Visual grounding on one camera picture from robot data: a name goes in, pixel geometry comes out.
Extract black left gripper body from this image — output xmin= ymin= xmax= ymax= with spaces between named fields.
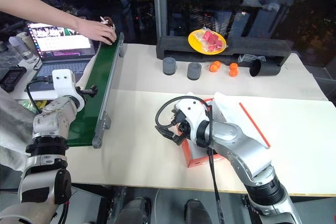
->
xmin=78 ymin=85 xmax=99 ymax=99

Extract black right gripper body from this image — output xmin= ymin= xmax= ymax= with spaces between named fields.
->
xmin=171 ymin=108 xmax=192 ymax=137

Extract brown shoe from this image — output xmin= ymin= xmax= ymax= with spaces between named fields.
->
xmin=99 ymin=16 xmax=117 ymax=45

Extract orange shoebox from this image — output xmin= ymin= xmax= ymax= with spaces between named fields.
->
xmin=180 ymin=97 xmax=227 ymax=168

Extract person's bare hand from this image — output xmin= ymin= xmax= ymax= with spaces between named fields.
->
xmin=75 ymin=17 xmax=118 ymax=46

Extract green conveyor belt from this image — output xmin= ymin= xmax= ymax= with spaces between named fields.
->
xmin=66 ymin=32 xmax=126 ymax=149

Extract open laptop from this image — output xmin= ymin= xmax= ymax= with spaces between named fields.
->
xmin=25 ymin=22 xmax=97 ymax=84

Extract grey foam cylinder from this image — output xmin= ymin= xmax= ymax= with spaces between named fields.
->
xmin=162 ymin=56 xmax=176 ymax=76
xmin=186 ymin=62 xmax=202 ymax=81

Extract clear glass cup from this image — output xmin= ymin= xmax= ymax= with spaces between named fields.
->
xmin=8 ymin=31 xmax=38 ymax=64

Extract black flat device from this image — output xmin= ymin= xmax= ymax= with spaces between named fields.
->
xmin=0 ymin=66 xmax=28 ymax=93

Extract yellow plate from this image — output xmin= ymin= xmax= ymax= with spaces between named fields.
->
xmin=187 ymin=29 xmax=227 ymax=56

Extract grey cloth garment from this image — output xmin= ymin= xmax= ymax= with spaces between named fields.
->
xmin=0 ymin=87 xmax=36 ymax=174

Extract dark rounded shape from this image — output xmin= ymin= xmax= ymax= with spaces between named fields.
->
xmin=184 ymin=198 xmax=212 ymax=224
xmin=122 ymin=197 xmax=152 ymax=224

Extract red blocks in clear bag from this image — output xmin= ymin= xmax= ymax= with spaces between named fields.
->
xmin=196 ymin=27 xmax=229 ymax=52

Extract black cylinder cup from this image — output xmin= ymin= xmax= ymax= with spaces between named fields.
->
xmin=248 ymin=58 xmax=282 ymax=78

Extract black foam block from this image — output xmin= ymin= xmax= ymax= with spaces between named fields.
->
xmin=155 ymin=35 xmax=291 ymax=66

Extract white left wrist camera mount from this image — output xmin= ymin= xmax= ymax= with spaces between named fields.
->
xmin=51 ymin=69 xmax=86 ymax=110

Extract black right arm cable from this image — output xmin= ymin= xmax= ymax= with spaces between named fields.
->
xmin=154 ymin=96 xmax=224 ymax=224

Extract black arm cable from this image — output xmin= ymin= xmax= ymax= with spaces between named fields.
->
xmin=26 ymin=76 xmax=53 ymax=116
xmin=154 ymin=96 xmax=224 ymax=224

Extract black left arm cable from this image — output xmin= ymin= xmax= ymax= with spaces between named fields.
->
xmin=26 ymin=76 xmax=53 ymax=116

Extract grey metal post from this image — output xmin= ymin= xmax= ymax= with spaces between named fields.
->
xmin=153 ymin=0 xmax=169 ymax=39

